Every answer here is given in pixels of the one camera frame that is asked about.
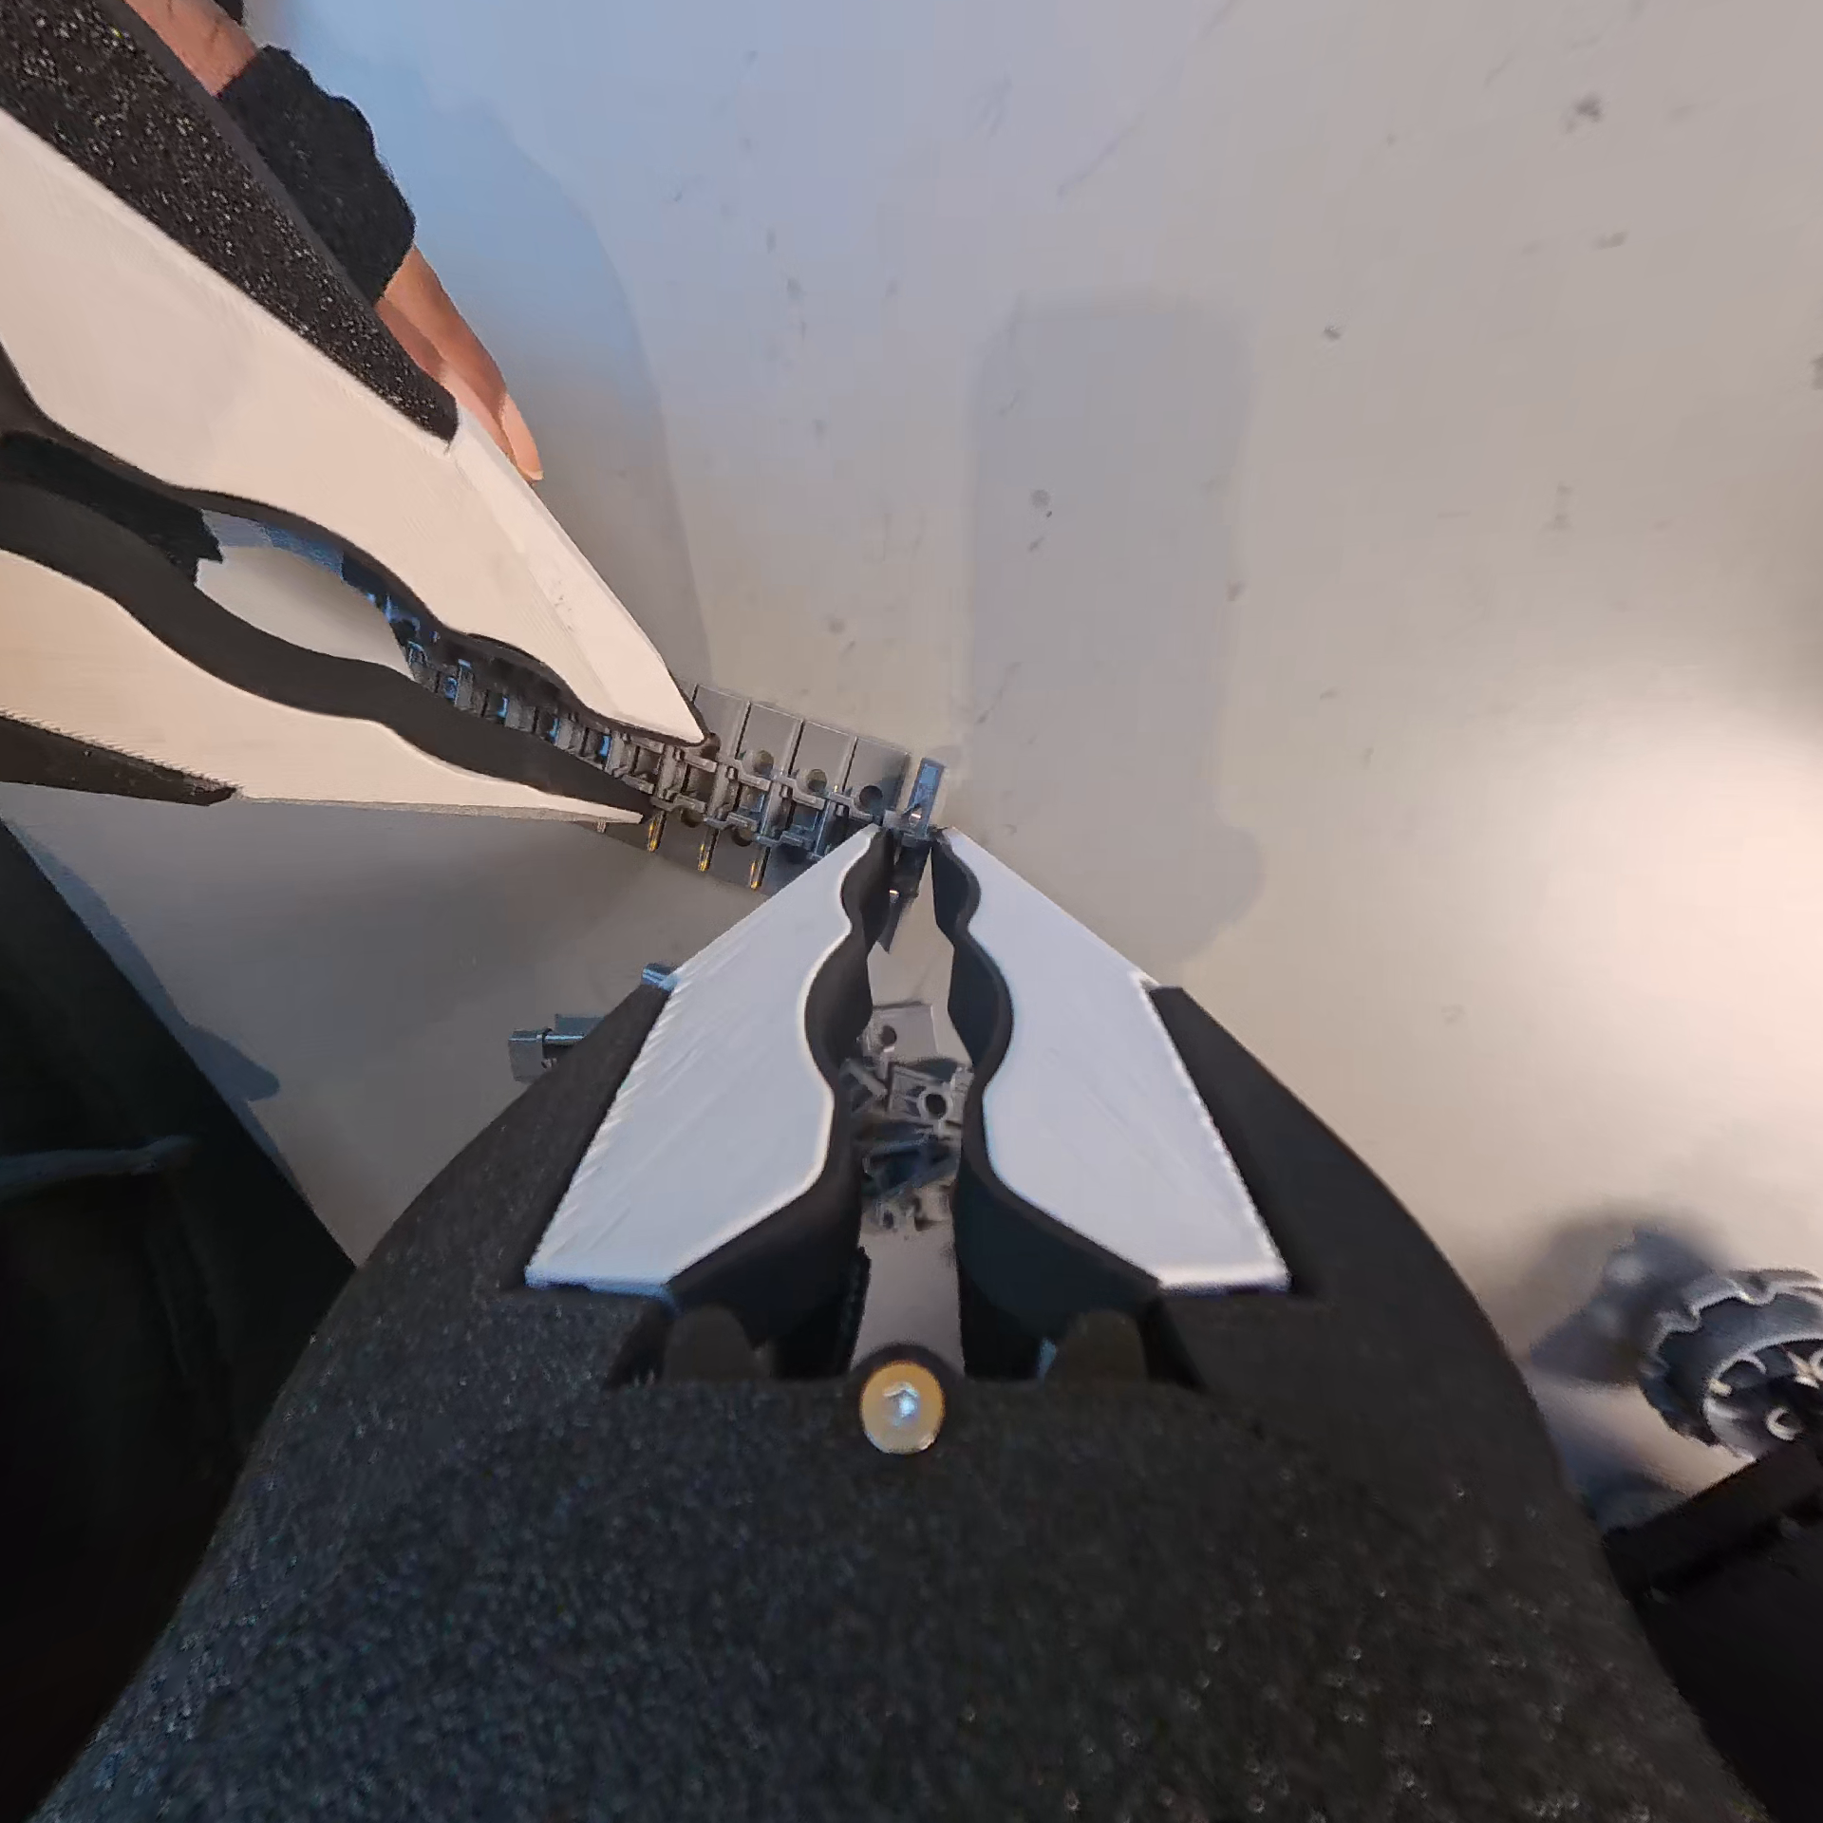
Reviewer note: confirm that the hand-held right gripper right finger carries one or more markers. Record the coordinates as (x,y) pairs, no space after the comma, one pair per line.
(1109,1127)

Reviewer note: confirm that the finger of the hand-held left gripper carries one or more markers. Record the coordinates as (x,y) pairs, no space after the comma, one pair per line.
(285,415)
(114,670)

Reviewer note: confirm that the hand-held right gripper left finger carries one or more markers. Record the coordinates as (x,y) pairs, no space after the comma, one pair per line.
(698,1127)

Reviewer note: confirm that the pile of grey track pieces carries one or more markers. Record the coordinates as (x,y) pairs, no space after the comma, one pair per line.
(906,1127)

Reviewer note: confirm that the grey track link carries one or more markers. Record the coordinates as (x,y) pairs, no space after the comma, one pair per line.
(922,792)

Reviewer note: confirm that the light grey desk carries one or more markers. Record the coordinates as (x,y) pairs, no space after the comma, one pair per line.
(1278,428)

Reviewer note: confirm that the person's left hand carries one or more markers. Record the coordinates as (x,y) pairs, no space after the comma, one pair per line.
(441,330)

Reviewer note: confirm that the black yellow toy brick vehicle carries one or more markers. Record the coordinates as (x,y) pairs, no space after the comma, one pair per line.
(1730,1353)

